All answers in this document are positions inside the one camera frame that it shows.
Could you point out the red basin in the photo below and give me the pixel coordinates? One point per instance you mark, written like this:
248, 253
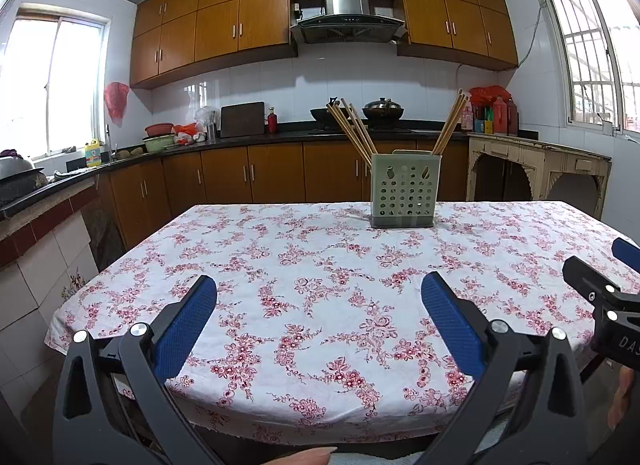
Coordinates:
159, 129

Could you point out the wooden upper wall cabinets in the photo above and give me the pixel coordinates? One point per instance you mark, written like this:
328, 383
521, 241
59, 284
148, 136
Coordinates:
220, 20

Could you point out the large red bottle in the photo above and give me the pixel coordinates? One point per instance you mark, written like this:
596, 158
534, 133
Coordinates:
500, 117

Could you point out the green perforated chopstick holder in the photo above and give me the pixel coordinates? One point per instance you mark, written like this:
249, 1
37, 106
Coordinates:
405, 190

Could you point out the dark cutting board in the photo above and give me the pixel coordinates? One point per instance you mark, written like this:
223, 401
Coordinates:
242, 120

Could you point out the grey cooking pot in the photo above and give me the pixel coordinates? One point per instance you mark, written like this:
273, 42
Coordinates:
20, 177

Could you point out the colourful seasoning box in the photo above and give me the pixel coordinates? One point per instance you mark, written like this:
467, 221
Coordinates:
482, 126

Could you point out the wooden lower kitchen cabinets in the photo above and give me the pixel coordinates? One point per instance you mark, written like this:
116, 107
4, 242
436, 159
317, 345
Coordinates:
270, 172

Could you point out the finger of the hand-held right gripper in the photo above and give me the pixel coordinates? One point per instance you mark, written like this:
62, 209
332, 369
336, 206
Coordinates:
627, 252
582, 275

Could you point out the cream wooden side table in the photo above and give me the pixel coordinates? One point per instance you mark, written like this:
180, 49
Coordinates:
540, 165

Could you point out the red plastic bag on wall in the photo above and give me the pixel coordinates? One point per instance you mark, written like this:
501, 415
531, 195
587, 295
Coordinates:
116, 100

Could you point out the red and white plastic bag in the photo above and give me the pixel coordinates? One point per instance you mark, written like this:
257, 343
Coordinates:
186, 132

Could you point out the plain sliding window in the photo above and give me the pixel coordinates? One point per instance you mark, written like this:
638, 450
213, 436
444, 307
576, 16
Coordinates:
50, 80

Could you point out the lidded black wok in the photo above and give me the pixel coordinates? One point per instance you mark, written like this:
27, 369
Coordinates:
382, 111

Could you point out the person's left hand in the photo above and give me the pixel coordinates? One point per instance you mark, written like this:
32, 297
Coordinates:
305, 457

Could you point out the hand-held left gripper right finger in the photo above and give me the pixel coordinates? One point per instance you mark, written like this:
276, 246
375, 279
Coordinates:
450, 325

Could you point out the steel range hood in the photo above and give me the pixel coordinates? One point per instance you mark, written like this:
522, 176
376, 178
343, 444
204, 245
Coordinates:
345, 15

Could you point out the yellow detergent bottle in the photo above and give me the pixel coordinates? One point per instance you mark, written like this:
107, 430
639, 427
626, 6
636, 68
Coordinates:
93, 155

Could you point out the small red bottle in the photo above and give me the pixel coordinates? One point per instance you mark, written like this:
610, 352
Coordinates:
272, 122

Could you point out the clear plastic bag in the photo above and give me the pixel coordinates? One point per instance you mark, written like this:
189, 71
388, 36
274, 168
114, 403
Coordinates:
204, 117

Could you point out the barred window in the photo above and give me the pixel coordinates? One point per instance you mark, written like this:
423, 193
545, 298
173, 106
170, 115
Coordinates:
585, 55

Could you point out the metal cup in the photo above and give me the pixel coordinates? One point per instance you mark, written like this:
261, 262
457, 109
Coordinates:
211, 131

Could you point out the person's right hand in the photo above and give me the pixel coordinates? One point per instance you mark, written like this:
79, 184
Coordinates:
621, 397

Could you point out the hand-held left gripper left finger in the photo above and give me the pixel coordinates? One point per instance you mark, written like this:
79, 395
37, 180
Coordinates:
185, 330

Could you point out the metal faucet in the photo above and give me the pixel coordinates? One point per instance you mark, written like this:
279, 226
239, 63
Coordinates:
108, 142

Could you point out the black kitchen countertop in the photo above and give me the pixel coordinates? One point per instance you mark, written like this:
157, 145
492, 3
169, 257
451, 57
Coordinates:
285, 136

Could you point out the dark red bottle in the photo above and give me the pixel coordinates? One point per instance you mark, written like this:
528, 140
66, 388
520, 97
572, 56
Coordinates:
512, 117

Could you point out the pink bottle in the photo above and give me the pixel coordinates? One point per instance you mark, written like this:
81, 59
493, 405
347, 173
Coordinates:
468, 120

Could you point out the red floral tablecloth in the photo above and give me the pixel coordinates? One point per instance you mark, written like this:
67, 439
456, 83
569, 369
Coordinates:
300, 305

